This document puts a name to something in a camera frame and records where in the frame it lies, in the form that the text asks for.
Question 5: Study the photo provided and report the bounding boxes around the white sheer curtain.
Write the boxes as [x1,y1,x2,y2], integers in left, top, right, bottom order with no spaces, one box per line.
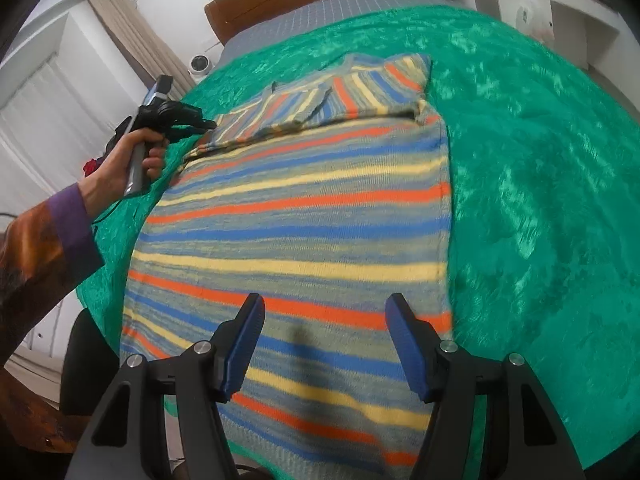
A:
[0,15,151,211]

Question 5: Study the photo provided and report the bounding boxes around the small white fan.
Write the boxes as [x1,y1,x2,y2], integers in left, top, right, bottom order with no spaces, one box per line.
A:
[189,54,217,79]

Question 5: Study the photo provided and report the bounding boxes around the white desk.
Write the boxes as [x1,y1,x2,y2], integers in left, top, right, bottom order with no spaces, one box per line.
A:
[465,0,640,91]

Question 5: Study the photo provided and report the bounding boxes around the person's left forearm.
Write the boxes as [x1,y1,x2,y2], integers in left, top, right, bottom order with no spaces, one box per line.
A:
[0,182,106,366]

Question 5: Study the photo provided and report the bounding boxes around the grey striped bedsheet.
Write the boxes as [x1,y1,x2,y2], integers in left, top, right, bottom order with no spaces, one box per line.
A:
[220,0,446,61]

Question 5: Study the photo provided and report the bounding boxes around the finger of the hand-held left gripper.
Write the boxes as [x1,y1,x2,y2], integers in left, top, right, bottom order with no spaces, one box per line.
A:
[177,117,218,137]
[172,101,207,121]

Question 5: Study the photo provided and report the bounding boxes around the striped knit sweater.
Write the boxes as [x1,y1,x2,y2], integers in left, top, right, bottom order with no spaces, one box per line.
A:
[120,52,453,476]

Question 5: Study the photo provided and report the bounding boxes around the white plastic bag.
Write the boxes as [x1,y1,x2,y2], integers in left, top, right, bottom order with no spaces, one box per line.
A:
[515,0,556,43]

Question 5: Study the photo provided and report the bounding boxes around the person's left hand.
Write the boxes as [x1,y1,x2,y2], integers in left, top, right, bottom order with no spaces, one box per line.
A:
[82,127,168,216]

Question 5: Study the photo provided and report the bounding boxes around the green satin blanket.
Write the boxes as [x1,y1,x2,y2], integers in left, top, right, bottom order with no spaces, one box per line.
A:
[75,4,640,476]

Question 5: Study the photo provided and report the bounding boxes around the brown wooden headboard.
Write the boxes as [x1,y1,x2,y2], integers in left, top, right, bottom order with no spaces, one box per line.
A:
[204,0,456,46]

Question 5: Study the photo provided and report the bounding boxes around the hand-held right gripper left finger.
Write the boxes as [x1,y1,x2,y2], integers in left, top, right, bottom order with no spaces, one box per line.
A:
[65,292,266,480]

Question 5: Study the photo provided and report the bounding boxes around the beige curtain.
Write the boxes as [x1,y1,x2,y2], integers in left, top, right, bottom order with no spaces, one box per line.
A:
[86,0,198,93]

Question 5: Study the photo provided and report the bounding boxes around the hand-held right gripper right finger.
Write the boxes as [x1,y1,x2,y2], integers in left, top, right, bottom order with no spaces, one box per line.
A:
[385,292,587,480]

